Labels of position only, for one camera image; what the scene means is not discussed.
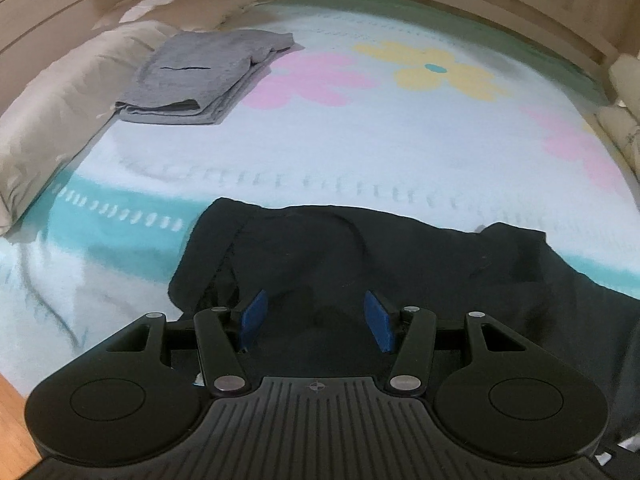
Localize floral printed blanket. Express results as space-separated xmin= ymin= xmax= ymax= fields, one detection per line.
xmin=0 ymin=0 xmax=640 ymax=396

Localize black pants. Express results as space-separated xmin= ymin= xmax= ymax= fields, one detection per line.
xmin=167 ymin=197 xmax=640 ymax=461

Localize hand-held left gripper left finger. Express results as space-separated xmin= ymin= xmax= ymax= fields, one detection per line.
xmin=106 ymin=288 xmax=271 ymax=397

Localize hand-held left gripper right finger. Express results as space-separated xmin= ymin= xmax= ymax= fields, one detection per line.
xmin=363 ymin=289 xmax=532 ymax=397

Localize grey folded pants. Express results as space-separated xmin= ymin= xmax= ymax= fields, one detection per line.
xmin=114 ymin=29 xmax=296 ymax=125

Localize grey pillow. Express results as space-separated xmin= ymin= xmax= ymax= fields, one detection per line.
xmin=0 ymin=20 xmax=172 ymax=237

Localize folded leaf print quilt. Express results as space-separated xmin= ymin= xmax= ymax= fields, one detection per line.
xmin=594 ymin=52 xmax=640 ymax=183

